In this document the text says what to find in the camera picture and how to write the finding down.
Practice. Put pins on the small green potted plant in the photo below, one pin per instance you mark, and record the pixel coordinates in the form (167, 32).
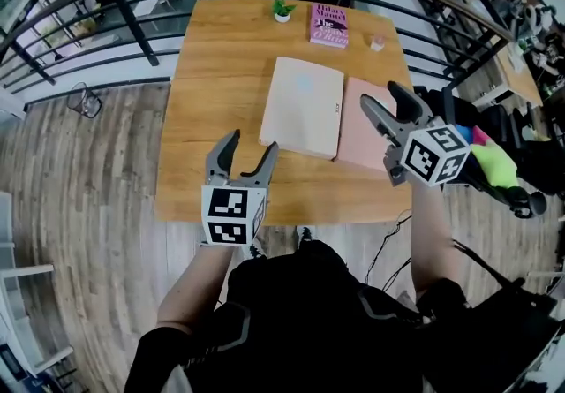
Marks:
(282, 10)

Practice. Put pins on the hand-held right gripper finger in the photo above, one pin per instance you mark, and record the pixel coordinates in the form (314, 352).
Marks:
(379, 119)
(408, 106)

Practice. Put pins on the beige box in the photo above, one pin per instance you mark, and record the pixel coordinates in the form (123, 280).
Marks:
(302, 111)

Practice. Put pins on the person's right forearm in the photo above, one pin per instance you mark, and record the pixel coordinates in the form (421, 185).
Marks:
(430, 241)

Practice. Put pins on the pink book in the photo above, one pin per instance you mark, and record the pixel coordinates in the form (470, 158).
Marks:
(329, 27)

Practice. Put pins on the black bag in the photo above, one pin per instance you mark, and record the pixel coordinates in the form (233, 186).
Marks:
(494, 338)

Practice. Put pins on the person's black shirt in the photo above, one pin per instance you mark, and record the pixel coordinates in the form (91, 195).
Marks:
(300, 329)

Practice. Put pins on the white desk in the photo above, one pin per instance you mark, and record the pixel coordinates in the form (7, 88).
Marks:
(13, 294)

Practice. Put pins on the yellow-green cushion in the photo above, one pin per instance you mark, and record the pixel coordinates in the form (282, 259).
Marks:
(494, 166)

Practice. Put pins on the person's left forearm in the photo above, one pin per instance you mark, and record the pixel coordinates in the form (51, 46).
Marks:
(194, 289)

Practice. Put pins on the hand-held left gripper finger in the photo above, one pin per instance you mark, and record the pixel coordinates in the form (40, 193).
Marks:
(220, 159)
(264, 170)

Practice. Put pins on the blue cushion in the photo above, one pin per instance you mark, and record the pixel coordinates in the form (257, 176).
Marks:
(463, 131)

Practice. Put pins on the person's white shoe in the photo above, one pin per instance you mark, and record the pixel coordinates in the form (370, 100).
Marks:
(257, 249)
(306, 234)

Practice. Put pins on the light wooden side table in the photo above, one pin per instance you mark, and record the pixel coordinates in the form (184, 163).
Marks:
(521, 77)

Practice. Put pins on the black office chair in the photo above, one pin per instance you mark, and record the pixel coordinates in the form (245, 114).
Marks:
(521, 199)

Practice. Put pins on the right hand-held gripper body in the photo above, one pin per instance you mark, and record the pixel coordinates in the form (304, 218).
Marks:
(434, 155)

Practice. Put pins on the pink cushion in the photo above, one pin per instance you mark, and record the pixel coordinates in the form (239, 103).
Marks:
(480, 135)

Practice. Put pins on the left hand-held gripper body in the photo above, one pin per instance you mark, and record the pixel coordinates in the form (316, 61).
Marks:
(227, 214)

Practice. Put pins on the pink box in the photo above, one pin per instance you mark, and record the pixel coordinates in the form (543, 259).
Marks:
(357, 139)

